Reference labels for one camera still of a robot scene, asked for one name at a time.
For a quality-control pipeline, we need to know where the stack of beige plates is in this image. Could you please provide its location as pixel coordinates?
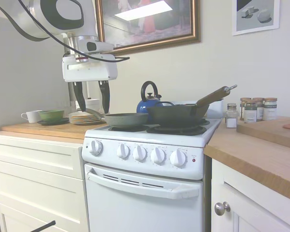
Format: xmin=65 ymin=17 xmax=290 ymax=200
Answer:
xmin=69 ymin=121 xmax=102 ymax=126

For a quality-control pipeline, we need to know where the blue kettle black handle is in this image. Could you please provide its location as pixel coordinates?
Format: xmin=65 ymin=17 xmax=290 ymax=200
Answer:
xmin=136 ymin=81 xmax=163 ymax=115

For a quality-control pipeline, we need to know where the black saucer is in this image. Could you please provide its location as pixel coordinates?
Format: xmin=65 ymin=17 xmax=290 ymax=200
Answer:
xmin=37 ymin=117 xmax=70 ymax=126

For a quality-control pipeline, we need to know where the green bowl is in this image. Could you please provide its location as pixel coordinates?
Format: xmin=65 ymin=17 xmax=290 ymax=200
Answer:
xmin=37 ymin=109 xmax=65 ymax=122

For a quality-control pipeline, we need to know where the round metal cabinet knob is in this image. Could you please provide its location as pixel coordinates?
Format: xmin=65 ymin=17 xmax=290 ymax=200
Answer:
xmin=214 ymin=201 xmax=232 ymax=217

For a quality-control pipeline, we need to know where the black wok wooden handle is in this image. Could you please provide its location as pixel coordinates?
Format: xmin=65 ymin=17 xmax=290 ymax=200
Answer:
xmin=146 ymin=84 xmax=238 ymax=128

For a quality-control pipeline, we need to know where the white electric stove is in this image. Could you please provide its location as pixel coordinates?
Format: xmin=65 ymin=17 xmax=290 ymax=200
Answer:
xmin=81 ymin=100 xmax=225 ymax=232

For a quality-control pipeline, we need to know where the grey frying pan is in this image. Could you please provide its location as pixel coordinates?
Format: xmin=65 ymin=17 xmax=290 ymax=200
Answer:
xmin=83 ymin=108 xmax=149 ymax=128

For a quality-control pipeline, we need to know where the thin black cable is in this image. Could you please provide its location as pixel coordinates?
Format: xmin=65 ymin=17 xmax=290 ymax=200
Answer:
xmin=16 ymin=0 xmax=131 ymax=62

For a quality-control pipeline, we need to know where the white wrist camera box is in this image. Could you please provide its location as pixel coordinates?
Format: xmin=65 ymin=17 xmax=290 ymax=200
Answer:
xmin=77 ymin=35 xmax=115 ymax=54

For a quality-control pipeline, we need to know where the white oven door handle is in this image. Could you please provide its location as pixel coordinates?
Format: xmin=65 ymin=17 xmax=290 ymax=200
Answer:
xmin=86 ymin=168 xmax=200 ymax=200

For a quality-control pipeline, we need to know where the white burner knob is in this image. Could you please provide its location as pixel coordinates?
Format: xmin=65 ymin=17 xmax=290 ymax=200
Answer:
xmin=132 ymin=145 xmax=147 ymax=162
xmin=116 ymin=144 xmax=131 ymax=160
xmin=150 ymin=147 xmax=167 ymax=166
xmin=170 ymin=149 xmax=187 ymax=168

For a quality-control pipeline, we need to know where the white mug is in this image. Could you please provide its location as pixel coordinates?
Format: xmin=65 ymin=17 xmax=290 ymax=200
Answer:
xmin=21 ymin=110 xmax=43 ymax=124

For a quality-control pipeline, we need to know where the dark spice jar brown lid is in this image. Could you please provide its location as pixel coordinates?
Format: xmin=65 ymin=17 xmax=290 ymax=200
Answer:
xmin=252 ymin=97 xmax=265 ymax=122
xmin=239 ymin=97 xmax=252 ymax=121

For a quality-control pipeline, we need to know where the wide black cable strap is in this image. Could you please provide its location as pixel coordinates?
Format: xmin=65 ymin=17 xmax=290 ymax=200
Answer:
xmin=0 ymin=0 xmax=50 ymax=42

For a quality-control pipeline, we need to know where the wooden cutting board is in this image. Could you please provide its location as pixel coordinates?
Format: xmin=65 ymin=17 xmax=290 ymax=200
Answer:
xmin=236 ymin=116 xmax=290 ymax=151

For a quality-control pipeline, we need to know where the cream drawer cabinet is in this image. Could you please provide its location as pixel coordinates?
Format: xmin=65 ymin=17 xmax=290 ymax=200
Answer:
xmin=0 ymin=133 xmax=89 ymax=232

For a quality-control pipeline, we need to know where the cube and sphere poster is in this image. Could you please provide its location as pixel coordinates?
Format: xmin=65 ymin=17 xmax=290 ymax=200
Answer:
xmin=232 ymin=0 xmax=280 ymax=37

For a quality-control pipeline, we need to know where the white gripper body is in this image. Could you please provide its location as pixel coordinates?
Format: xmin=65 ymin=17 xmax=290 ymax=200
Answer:
xmin=61 ymin=53 xmax=118 ymax=83

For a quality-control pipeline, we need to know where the white oven door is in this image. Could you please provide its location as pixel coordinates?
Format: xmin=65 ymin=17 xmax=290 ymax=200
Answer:
xmin=84 ymin=162 xmax=205 ymax=232

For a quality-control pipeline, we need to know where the white oven temperature knob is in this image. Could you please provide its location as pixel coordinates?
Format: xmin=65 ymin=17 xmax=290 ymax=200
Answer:
xmin=89 ymin=140 xmax=104 ymax=156

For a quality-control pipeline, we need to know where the white-filled spice jar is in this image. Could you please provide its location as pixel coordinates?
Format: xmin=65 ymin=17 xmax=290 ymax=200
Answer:
xmin=263 ymin=97 xmax=278 ymax=121

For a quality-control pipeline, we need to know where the gold framed painting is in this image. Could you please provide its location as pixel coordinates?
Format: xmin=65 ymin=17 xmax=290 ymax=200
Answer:
xmin=94 ymin=0 xmax=202 ymax=55

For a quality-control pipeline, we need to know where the cream door cabinet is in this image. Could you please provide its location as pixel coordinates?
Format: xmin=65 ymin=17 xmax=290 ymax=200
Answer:
xmin=209 ymin=158 xmax=290 ymax=232

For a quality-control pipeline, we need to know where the glass salt shaker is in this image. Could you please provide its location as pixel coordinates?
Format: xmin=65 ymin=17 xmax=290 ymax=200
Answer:
xmin=225 ymin=103 xmax=239 ymax=129

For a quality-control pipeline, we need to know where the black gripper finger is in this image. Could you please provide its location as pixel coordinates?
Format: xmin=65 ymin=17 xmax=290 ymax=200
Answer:
xmin=98 ymin=80 xmax=111 ymax=114
xmin=72 ymin=82 xmax=87 ymax=113

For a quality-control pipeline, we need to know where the large wooden butcher block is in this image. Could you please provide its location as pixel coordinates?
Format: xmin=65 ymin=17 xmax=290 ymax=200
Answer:
xmin=1 ymin=120 xmax=107 ymax=141

